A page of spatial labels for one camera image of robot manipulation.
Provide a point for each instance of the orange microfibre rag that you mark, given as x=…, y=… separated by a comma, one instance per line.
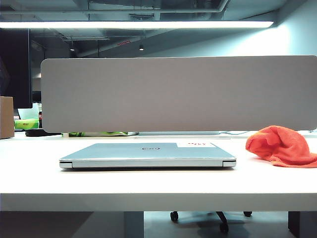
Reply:
x=284, y=146

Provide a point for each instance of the silver closed laptop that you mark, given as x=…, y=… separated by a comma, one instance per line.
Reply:
x=148, y=156

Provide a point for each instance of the grey desk divider panel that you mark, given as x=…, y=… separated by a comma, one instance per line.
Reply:
x=173, y=94

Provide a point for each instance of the white label with red print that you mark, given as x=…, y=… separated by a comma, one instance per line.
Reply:
x=195, y=144

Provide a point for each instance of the long ceiling light strip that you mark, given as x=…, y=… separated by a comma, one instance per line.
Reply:
x=138, y=24

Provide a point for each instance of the grey table leg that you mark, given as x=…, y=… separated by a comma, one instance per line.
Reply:
x=133, y=224

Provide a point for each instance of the dark cola bottle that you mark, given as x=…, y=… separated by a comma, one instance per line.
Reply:
x=40, y=119

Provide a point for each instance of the black office chair base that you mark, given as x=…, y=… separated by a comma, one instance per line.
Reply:
x=223, y=219

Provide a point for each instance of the black flat pad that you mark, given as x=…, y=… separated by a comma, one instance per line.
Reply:
x=39, y=132

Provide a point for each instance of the white tissue sheet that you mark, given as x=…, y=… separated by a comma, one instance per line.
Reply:
x=28, y=111

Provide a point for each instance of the green tissue box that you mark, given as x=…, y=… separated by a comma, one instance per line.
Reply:
x=26, y=123

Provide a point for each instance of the black computer monitor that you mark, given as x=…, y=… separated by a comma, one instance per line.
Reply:
x=15, y=74

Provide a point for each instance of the brown cardboard box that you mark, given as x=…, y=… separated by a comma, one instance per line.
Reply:
x=6, y=116

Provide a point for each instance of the dark table leg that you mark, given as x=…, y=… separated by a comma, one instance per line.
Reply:
x=302, y=224

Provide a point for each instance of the white divider bracket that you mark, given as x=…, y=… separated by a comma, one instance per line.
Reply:
x=65, y=135

